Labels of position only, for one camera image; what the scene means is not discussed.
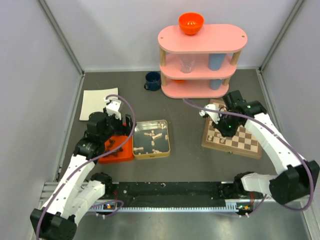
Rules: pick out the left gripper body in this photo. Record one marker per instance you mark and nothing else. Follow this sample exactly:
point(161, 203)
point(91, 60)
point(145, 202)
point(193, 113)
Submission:
point(115, 126)

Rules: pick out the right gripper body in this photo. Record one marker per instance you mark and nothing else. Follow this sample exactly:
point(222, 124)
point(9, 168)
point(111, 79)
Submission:
point(227, 125)

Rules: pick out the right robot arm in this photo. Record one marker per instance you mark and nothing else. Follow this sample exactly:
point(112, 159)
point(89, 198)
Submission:
point(295, 177)

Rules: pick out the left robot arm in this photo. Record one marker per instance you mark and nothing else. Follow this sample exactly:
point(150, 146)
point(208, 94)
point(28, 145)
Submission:
point(61, 214)

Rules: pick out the dark chess rook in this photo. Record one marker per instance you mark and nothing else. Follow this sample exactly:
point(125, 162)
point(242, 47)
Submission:
point(119, 150)

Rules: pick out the white square plate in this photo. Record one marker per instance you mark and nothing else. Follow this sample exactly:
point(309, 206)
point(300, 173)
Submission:
point(93, 101)

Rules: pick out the orange metal tin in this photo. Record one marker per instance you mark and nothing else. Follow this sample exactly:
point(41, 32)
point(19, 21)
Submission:
point(112, 142)

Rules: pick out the white piece in tin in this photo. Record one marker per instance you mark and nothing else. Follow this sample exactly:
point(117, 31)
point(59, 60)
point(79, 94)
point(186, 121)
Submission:
point(138, 149)

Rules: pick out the light blue lower cup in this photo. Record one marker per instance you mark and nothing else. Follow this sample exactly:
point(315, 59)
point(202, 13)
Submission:
point(214, 84)

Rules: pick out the light blue cup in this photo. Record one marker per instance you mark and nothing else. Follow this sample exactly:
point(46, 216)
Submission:
point(215, 61)
point(214, 84)

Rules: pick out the gold metal tin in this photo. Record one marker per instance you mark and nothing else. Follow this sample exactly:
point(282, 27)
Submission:
point(142, 137)

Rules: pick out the white bishop in tin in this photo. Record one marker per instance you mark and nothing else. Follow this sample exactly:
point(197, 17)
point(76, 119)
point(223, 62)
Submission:
point(157, 136)

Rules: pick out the dark blue mug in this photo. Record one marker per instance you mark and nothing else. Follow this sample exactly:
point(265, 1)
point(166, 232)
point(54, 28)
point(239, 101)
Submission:
point(152, 81)

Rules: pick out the pink three-tier shelf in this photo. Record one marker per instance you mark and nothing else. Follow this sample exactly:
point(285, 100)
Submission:
point(211, 39)

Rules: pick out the small orange bowl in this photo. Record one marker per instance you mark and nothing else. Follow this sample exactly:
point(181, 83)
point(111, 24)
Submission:
point(179, 81)

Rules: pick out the clear glass cup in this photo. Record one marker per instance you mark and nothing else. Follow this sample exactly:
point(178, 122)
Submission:
point(187, 63)

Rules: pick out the orange plastic bowl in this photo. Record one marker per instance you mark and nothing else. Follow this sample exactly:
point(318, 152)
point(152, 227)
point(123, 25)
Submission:
point(191, 23)

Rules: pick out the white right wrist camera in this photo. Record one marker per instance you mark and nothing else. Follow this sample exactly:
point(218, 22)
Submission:
point(211, 110)

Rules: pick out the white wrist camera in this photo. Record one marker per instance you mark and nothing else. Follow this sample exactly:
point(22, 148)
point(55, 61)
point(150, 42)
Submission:
point(112, 107)
point(211, 110)

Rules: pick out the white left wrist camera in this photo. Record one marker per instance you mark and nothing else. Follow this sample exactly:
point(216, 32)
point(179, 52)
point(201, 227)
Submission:
point(112, 107)

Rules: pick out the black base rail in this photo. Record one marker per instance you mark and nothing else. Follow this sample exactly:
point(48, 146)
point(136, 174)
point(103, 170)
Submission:
point(177, 194)

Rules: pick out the grey cable duct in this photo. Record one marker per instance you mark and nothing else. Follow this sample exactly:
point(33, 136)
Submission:
point(109, 207)

